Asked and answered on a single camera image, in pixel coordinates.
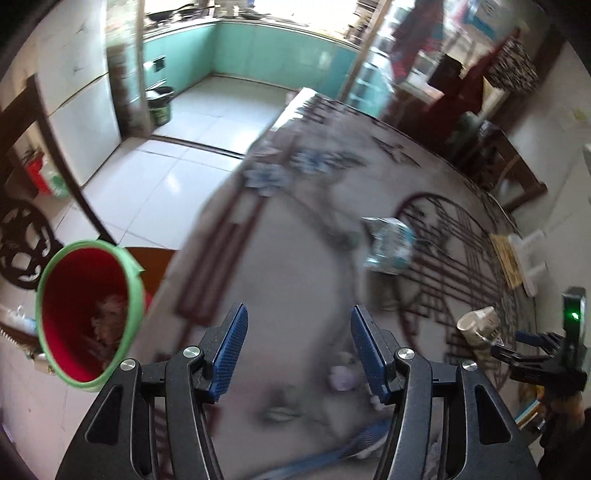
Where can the person's right forearm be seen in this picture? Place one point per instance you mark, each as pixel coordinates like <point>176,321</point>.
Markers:
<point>565,431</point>

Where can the black hanging bag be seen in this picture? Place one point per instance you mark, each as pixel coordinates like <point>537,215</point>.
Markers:
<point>447,74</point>

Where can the red bottle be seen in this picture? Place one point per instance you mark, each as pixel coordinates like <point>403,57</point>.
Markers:
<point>37,173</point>

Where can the white refrigerator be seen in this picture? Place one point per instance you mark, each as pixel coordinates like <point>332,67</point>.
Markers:
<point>78,92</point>

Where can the green waste bin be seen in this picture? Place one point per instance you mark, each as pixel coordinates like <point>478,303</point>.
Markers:
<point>160,108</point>

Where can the blue and white wrapper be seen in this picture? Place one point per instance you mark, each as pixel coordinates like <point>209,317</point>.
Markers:
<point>390,244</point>

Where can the teal kitchen cabinets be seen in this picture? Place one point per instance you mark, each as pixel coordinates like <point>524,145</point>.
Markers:
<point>277,50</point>

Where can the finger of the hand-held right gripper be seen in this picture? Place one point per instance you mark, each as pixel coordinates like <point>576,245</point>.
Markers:
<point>538,339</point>
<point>517,354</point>

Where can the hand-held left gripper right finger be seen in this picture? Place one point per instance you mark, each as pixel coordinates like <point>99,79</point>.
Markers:
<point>369,355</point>

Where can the black gas stove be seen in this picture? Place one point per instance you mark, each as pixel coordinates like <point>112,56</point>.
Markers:
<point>180,11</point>

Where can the white plastic holder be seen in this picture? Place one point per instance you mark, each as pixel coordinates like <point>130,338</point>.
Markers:
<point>531,263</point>

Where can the red bucket with green rim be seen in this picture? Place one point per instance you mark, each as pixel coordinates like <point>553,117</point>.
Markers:
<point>78,295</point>

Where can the white paper cup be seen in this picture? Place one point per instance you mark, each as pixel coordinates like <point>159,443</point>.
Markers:
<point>480,325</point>

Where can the blue striped wrapper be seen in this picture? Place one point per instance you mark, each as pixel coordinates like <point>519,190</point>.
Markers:
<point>362,441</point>

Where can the red striped hanging garment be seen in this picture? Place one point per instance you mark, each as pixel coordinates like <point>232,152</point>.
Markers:
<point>415,37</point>

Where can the black and white patterned bag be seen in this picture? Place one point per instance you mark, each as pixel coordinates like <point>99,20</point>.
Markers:
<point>512,64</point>

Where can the dark carved wooden chair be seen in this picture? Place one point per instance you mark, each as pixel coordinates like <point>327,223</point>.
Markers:
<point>21,110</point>

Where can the yellow woven mat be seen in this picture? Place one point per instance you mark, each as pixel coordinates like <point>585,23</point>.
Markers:
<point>505,261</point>

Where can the crumpled brown paper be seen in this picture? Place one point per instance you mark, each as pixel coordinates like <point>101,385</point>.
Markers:
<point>110,323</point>

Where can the green bottle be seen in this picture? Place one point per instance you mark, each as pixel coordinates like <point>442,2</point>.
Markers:
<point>56,182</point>

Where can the plain wooden chair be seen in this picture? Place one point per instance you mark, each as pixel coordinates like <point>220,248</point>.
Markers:
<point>512,170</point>

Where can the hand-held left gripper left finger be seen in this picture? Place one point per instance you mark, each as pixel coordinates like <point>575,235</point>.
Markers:
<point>231,350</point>

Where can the blue book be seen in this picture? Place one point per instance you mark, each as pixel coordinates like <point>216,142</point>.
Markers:
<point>531,413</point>

